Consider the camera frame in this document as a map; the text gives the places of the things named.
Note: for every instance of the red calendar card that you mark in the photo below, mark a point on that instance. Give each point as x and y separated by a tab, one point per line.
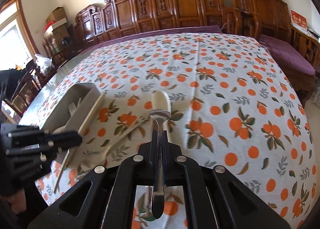
298	20

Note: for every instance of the carved wooden armchair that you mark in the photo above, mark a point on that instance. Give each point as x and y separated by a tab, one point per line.
271	18

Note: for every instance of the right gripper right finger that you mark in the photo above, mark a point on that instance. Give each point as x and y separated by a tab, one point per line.
214	197

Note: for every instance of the left hand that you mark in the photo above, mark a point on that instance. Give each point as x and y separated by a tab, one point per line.
17	201

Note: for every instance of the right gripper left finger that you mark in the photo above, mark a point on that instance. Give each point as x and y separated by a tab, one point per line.
103	198

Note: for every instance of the dark wooden dining chair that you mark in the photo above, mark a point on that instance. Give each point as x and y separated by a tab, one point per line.
19	87

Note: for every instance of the white plastic fork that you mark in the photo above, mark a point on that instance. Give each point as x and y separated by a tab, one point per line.
65	111

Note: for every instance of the metal spoon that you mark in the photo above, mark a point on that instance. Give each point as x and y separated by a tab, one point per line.
157	198

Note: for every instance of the large white rice spoon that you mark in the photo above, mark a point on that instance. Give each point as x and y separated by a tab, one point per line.
113	151

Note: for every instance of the cardboard boxes stack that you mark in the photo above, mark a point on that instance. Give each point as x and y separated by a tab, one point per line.
56	34

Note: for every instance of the white plastic bag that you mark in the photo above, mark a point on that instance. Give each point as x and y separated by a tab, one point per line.
45	64

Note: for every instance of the orange print tablecloth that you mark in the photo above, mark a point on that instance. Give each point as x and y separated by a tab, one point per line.
231	105

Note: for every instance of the carved wooden sofa bench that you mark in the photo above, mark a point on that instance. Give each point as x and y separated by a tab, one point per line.
121	18

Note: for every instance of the purple armchair cushion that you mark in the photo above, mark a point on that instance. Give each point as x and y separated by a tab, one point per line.
286	56

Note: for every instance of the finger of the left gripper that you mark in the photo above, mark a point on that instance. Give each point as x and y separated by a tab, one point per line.
60	138
17	132

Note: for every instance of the grey rectangular utensil tray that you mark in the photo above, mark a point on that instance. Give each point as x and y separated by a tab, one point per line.
89	94

